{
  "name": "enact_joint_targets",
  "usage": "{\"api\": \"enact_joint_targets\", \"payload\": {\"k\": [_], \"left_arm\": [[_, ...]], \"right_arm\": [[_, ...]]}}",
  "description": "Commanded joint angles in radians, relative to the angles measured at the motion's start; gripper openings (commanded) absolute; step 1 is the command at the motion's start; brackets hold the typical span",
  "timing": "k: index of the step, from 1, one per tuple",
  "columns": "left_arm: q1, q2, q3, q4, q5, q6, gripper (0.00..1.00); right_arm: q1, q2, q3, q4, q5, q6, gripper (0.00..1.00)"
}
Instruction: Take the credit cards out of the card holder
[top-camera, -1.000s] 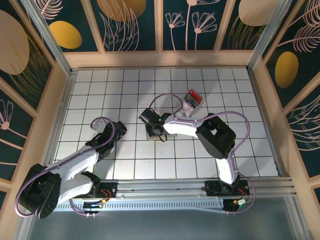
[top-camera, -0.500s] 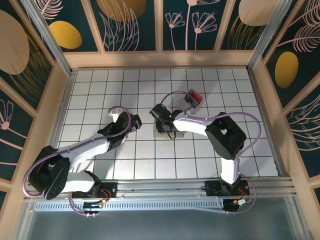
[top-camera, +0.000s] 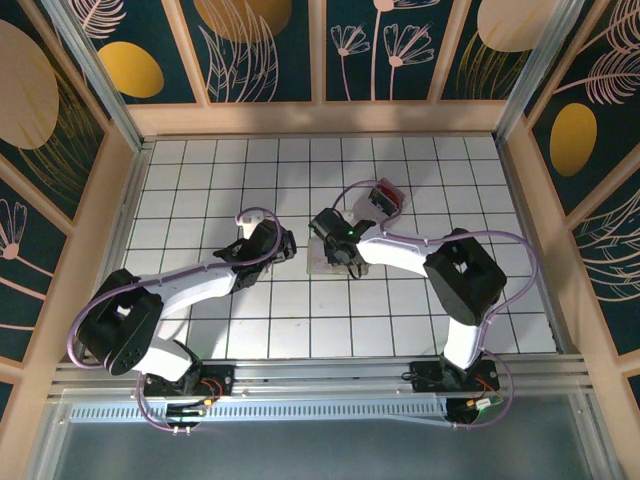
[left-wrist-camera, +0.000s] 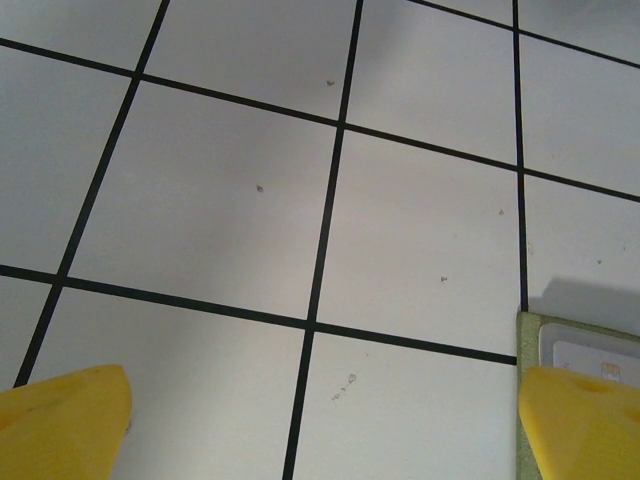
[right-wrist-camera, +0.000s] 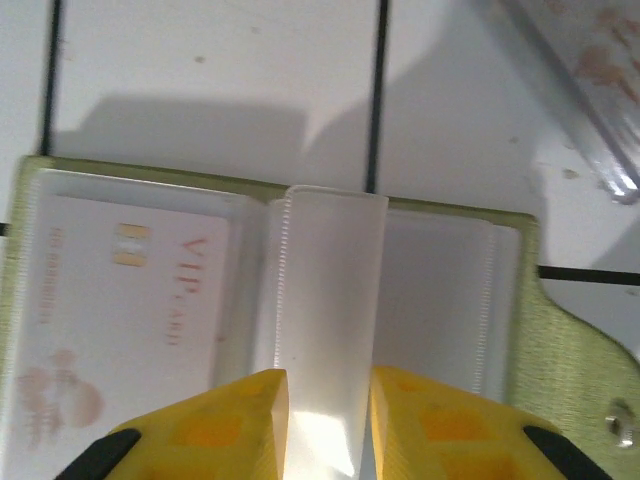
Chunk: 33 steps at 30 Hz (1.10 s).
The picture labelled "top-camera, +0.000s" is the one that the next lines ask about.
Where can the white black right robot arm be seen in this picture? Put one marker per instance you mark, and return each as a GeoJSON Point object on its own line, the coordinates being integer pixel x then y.
{"type": "Point", "coordinates": [400, 250]}

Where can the aluminium side rail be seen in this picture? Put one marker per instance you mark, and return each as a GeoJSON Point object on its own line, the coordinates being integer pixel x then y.
{"type": "Point", "coordinates": [131, 190]}
{"type": "Point", "coordinates": [520, 200]}

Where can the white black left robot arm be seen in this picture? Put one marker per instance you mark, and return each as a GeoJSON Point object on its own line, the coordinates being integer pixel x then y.
{"type": "Point", "coordinates": [200, 282]}

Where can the aluminium corner post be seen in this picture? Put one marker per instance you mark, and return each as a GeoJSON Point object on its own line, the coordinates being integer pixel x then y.
{"type": "Point", "coordinates": [96, 75]}
{"type": "Point", "coordinates": [536, 75]}

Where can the black logo card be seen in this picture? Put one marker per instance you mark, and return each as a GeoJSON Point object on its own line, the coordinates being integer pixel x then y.
{"type": "Point", "coordinates": [380, 200]}

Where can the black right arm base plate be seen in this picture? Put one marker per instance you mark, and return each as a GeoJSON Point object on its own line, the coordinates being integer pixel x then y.
{"type": "Point", "coordinates": [425, 375]}

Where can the aluminium cross rail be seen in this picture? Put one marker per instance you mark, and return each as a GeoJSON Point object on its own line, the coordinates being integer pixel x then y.
{"type": "Point", "coordinates": [325, 375]}

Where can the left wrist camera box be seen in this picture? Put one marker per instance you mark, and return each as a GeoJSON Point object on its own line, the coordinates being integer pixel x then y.
{"type": "Point", "coordinates": [248, 222]}

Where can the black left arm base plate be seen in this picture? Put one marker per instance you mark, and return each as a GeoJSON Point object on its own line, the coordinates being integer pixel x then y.
{"type": "Point", "coordinates": [220, 372]}

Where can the small electronics board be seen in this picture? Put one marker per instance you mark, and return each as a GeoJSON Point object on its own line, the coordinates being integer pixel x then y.
{"type": "Point", "coordinates": [475, 407]}
{"type": "Point", "coordinates": [185, 412]}

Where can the glossy red card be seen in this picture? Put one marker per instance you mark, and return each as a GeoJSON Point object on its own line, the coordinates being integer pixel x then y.
{"type": "Point", "coordinates": [395, 197]}

